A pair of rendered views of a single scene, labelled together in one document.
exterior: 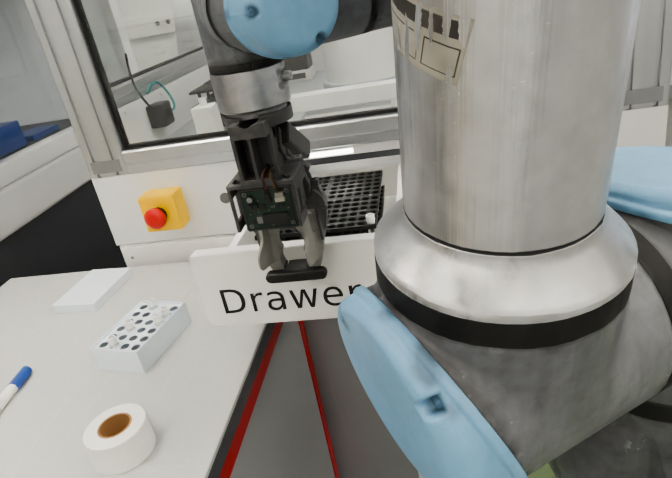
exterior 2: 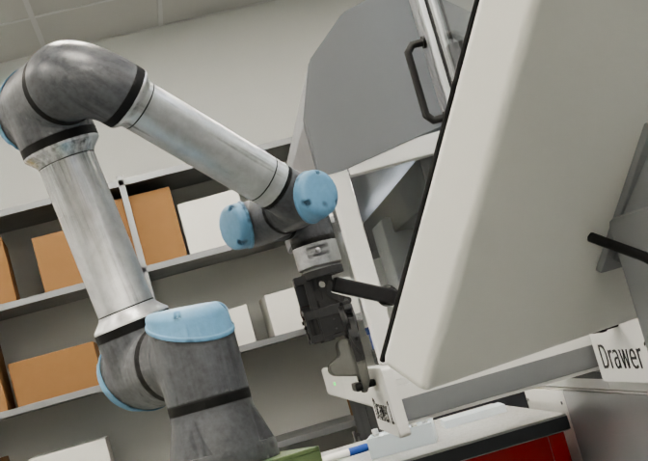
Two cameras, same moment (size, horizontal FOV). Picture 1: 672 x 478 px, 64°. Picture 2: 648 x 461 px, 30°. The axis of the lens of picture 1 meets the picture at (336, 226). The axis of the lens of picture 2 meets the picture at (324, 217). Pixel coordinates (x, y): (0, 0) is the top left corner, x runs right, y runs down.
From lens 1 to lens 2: 1.88 m
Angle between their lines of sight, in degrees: 77
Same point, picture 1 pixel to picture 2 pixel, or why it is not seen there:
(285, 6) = (226, 230)
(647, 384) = (131, 377)
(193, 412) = not seen: outside the picture
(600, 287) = (99, 331)
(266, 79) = (300, 254)
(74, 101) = not seen: hidden behind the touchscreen
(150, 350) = (381, 445)
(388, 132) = not seen: hidden behind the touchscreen
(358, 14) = (264, 227)
